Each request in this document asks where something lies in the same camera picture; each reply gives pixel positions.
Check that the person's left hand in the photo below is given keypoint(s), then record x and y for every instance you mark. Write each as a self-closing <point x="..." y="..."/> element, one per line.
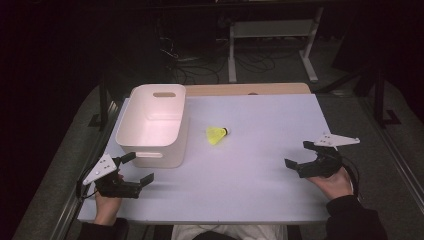
<point x="107" y="208"/>

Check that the wooden table board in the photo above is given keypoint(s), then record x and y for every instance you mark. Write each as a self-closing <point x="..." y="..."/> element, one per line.
<point x="233" y="89"/>

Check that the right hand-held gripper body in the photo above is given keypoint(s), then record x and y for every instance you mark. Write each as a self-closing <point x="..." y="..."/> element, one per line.
<point x="325" y="165"/>

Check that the metal floor rail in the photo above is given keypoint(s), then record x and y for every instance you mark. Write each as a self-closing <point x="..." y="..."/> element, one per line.
<point x="400" y="166"/>
<point x="66" y="213"/>

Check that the black metal stand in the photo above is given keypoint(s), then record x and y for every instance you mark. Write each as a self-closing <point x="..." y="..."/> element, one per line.
<point x="103" y="100"/>
<point x="378" y="100"/>

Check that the white metal stand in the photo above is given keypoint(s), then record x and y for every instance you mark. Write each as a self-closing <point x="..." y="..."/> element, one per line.
<point x="266" y="29"/>

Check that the white plastic storage bin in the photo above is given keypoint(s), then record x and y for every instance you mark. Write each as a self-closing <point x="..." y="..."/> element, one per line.
<point x="150" y="126"/>

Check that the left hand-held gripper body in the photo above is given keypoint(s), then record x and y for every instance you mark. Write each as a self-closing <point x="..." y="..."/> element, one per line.
<point x="103" y="168"/>

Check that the person's right hand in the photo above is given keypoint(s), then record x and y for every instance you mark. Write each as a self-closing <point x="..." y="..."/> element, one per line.
<point x="336" y="186"/>

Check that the yellow shuttlecock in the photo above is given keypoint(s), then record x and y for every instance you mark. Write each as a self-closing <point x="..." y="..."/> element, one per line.
<point x="215" y="135"/>

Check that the person's white lap clothing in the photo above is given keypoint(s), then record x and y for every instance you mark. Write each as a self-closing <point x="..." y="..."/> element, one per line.
<point x="233" y="230"/>

